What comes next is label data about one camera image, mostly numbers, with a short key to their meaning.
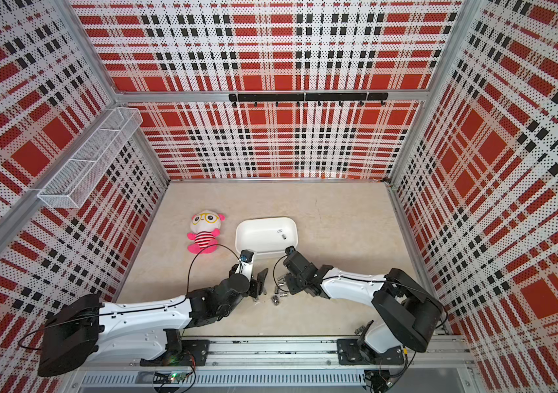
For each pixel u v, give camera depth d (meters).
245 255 0.69
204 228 0.96
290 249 0.80
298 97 0.89
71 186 0.69
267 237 1.02
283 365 0.73
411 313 0.43
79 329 0.46
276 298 0.84
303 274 0.67
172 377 0.69
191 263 0.63
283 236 1.01
